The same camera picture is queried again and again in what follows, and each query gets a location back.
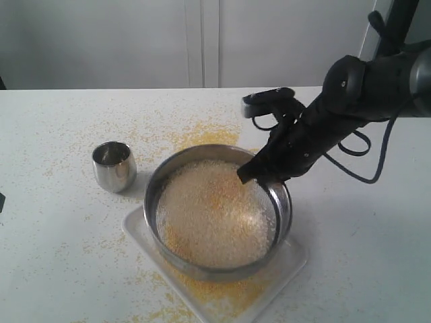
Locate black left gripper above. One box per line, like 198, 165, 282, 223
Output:
0, 193, 5, 213

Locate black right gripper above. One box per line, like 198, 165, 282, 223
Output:
237, 55, 366, 192

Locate round steel mesh sieve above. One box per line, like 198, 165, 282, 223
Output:
143, 144, 293, 281

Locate stainless steel cup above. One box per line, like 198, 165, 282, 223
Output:
92, 141, 137, 193

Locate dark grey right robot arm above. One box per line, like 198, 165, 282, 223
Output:
238, 49, 430, 183

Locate spilled yellow grain pile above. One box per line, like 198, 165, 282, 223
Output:
165, 121, 242, 151

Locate white square plastic tray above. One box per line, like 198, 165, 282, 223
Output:
122, 207, 308, 322

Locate sieved yellow grains in tray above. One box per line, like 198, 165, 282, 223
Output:
161, 248, 294, 320

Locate white cabinet doors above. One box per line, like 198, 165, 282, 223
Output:
1, 1, 392, 89

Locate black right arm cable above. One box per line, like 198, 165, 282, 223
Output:
323, 116, 398, 184

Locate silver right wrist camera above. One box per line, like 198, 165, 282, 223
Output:
241, 87, 295, 118

